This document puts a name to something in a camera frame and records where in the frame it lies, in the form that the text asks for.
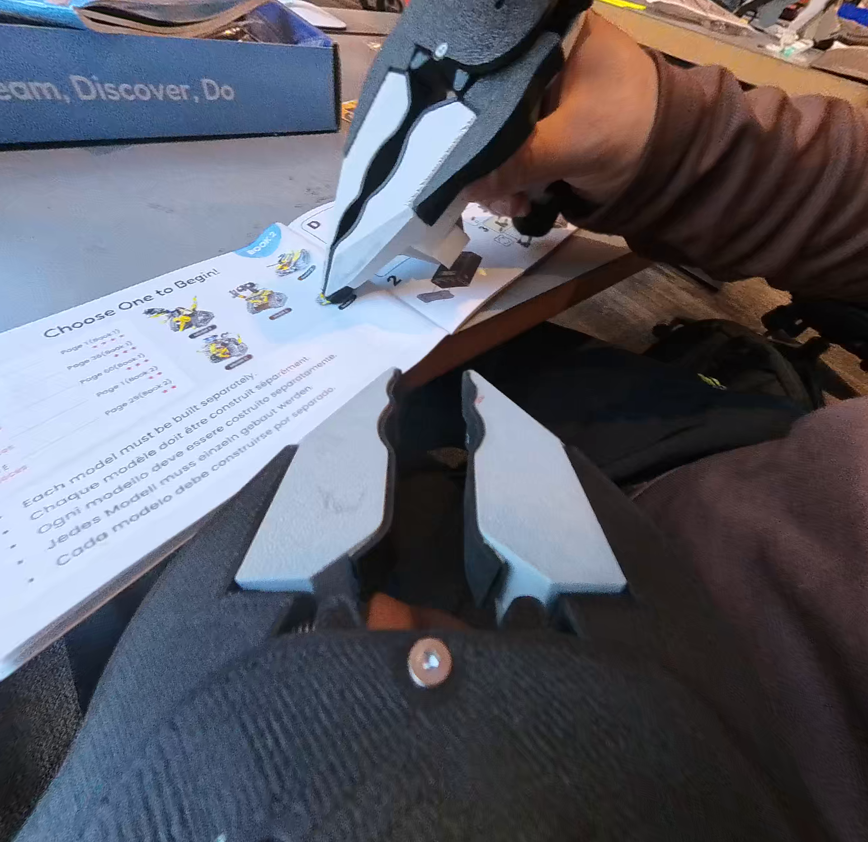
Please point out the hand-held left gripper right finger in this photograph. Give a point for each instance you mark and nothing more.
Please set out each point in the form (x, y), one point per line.
(542, 509)

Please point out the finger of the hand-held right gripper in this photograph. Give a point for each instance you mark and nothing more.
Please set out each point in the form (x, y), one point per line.
(424, 157)
(376, 130)

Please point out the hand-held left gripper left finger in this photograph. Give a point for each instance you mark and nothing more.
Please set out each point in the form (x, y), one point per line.
(325, 509)

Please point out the robot kit instruction booklet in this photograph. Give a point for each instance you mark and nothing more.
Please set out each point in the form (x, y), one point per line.
(135, 11)
(169, 448)

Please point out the blue cardboard kit box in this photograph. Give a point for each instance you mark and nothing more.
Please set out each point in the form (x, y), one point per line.
(169, 116)

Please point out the person's right forearm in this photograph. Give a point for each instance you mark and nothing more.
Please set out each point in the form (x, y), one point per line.
(746, 177)

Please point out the person's right hand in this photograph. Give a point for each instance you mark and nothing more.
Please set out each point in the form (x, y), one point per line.
(597, 109)

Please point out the yellow paper sheet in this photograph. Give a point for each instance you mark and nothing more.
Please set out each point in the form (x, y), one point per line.
(620, 2)

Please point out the silver monitor stand base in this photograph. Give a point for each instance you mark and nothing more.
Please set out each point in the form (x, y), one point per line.
(305, 4)

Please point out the long grey workbench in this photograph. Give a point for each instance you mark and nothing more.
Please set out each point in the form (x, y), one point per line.
(712, 48)

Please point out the black office chair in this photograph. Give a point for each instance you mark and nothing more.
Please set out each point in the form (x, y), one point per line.
(786, 316)

